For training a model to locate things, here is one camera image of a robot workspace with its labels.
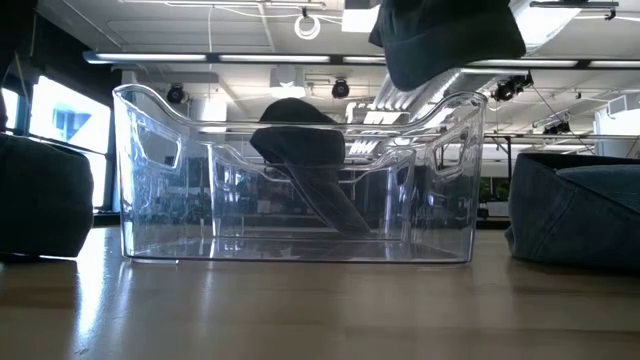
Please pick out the black pole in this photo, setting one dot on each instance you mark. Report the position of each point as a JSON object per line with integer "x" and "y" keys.
{"x": 507, "y": 170}

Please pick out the bright window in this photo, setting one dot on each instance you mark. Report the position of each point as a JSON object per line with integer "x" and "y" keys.
{"x": 12, "y": 107}
{"x": 50, "y": 110}

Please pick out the black ceiling camera cluster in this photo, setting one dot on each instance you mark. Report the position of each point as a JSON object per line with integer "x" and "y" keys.
{"x": 510, "y": 89}

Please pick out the plant in white planter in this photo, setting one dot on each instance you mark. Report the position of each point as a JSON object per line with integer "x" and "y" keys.
{"x": 497, "y": 192}

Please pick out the black ceiling rail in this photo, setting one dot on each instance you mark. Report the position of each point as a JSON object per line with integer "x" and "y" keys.
{"x": 575, "y": 4}

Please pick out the long ceiling light track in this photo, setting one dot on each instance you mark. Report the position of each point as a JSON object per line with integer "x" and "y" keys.
{"x": 150, "y": 57}

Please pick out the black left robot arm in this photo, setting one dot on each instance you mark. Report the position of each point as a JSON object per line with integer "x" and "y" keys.
{"x": 15, "y": 20}

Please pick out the black ceiling device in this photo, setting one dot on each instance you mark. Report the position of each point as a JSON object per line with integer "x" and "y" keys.
{"x": 557, "y": 129}

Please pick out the dark grey cap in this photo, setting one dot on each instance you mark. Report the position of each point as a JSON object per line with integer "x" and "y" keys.
{"x": 445, "y": 45}

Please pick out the white ceiling vent unit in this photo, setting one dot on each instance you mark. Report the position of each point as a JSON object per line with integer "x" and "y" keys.
{"x": 622, "y": 104}

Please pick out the green cap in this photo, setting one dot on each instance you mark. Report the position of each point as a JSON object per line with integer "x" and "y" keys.
{"x": 45, "y": 200}

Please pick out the blue denim cap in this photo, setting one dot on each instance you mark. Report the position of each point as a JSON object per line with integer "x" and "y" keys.
{"x": 565, "y": 220}

